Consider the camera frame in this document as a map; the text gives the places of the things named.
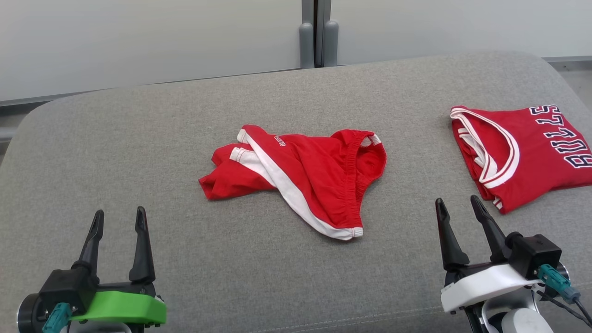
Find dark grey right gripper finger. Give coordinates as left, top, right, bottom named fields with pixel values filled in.
left=470, top=195, right=512, bottom=264
left=435, top=198, right=470, bottom=272

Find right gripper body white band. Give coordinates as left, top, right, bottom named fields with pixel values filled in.
left=440, top=260, right=542, bottom=314

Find grey fabric sofa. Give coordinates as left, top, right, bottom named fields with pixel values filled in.
left=0, top=51, right=592, bottom=333

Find red Bulls basketball jersey shirt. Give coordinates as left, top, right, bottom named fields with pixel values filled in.
left=450, top=105, right=592, bottom=214

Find red shorts with white stripe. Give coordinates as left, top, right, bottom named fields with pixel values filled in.
left=199, top=124, right=387, bottom=241

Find grey wall partition post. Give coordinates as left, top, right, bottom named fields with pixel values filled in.
left=299, top=0, right=339, bottom=69

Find teal camera cable connector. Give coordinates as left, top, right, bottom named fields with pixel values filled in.
left=43, top=303, right=73, bottom=333
left=537, top=265, right=581, bottom=304

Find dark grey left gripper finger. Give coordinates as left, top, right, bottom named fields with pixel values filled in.
left=128, top=206, right=156, bottom=284
left=72, top=210, right=105, bottom=279

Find teal right camera cable connector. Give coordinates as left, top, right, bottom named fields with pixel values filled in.
left=537, top=265, right=581, bottom=304

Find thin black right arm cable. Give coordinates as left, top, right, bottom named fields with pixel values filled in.
left=536, top=289, right=592, bottom=327

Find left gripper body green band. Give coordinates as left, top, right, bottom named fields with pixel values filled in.
left=82, top=282, right=167, bottom=325

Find teal left camera cable connector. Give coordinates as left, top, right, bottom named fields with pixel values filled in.
left=43, top=303, right=73, bottom=333

